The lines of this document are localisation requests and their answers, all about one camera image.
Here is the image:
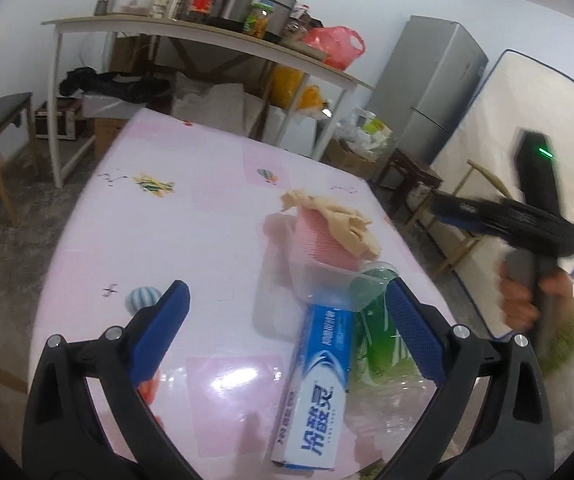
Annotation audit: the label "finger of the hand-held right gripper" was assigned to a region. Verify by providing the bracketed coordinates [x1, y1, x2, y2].
[429, 192, 510, 236]

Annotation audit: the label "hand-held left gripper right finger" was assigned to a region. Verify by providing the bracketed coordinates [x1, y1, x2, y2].
[384, 276, 555, 480]

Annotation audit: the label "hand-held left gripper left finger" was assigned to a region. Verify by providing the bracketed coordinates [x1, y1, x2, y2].
[22, 280, 203, 480]

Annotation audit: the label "green plastic bottle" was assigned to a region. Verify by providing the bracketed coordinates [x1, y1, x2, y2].
[349, 264, 450, 466]

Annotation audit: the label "clear plastic container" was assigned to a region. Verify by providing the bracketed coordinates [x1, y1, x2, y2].
[264, 212, 398, 311]

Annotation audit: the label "beige cloth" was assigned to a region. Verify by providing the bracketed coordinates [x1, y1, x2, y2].
[279, 189, 383, 261]

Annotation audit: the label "blue toothpaste box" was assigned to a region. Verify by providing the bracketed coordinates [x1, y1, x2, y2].
[269, 302, 358, 473]

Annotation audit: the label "person's right forearm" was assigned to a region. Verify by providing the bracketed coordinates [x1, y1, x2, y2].
[537, 305, 574, 441]

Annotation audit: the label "person's right hand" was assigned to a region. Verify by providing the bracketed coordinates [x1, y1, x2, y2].
[499, 261, 574, 332]

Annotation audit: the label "dark wooden stool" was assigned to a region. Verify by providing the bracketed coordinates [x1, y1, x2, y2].
[377, 147, 442, 216]

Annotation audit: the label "cream mattress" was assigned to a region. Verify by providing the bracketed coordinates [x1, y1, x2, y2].
[429, 49, 574, 338]

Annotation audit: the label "open cardboard box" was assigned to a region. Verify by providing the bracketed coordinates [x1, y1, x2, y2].
[324, 137, 383, 181]

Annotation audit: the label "white plastic bags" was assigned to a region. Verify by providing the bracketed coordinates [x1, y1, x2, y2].
[337, 107, 398, 153]

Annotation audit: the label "grey refrigerator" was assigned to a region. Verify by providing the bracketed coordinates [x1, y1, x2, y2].
[364, 15, 488, 166]

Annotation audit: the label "white foam box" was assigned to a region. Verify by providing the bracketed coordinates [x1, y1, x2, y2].
[262, 105, 318, 158]

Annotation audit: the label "pink plastic bag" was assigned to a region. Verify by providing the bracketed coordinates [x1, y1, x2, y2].
[303, 26, 366, 70]

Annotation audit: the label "yellow bags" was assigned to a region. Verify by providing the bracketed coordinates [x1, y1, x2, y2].
[269, 65, 335, 116]

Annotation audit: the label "white sack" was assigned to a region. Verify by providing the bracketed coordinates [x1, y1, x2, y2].
[172, 72, 268, 136]

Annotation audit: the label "small dark jar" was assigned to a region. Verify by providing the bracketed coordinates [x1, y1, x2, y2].
[287, 4, 314, 41]

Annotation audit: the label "black cloth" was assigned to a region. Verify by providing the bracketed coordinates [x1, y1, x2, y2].
[58, 66, 173, 103]

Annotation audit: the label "brown cardboard box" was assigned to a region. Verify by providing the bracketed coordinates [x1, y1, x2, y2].
[110, 35, 153, 73]

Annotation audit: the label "yellow pickle jar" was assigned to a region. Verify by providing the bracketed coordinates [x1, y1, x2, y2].
[243, 0, 275, 38]

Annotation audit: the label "silver rice cooker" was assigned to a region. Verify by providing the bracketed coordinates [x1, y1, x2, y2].
[212, 0, 298, 43]

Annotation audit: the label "long wooden side table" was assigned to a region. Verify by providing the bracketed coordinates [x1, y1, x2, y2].
[42, 15, 375, 188]

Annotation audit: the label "red sauce jar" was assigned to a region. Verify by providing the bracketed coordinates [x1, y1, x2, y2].
[189, 0, 218, 21]

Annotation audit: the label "glass bowl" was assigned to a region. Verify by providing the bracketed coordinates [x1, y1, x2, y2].
[94, 0, 163, 17]

